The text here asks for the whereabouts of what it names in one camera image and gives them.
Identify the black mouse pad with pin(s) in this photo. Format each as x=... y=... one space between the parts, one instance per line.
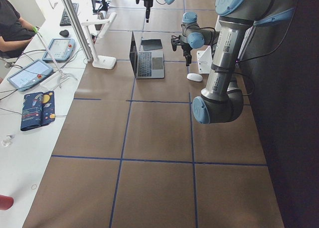
x=151 y=44

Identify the grey laptop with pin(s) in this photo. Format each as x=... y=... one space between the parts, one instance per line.
x=146 y=64

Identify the aluminium frame post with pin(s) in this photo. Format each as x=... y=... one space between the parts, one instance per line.
x=78 y=29

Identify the person in dark shirt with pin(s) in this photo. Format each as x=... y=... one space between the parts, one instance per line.
x=15 y=32

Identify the blue teach pendant near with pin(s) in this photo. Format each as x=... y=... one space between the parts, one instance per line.
x=31 y=75

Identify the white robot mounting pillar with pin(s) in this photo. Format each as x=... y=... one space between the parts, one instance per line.
x=205 y=61

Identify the blue teach pendant far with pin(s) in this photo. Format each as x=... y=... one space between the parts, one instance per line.
x=61 y=48

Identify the black desk mouse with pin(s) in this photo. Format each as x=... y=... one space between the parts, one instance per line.
x=64 y=33

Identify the white computer mouse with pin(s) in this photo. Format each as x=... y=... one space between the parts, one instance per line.
x=194 y=77

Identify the blue teach pendant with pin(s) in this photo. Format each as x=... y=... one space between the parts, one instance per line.
x=61 y=48
x=31 y=75

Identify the space pattern pencil case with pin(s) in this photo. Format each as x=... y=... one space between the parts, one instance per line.
x=38 y=110

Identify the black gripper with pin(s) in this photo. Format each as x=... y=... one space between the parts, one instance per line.
x=185 y=47
x=148 y=3

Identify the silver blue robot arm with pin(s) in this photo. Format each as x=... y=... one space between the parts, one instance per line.
x=222 y=100
x=193 y=36

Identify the red bottle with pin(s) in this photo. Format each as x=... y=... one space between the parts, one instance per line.
x=6 y=202

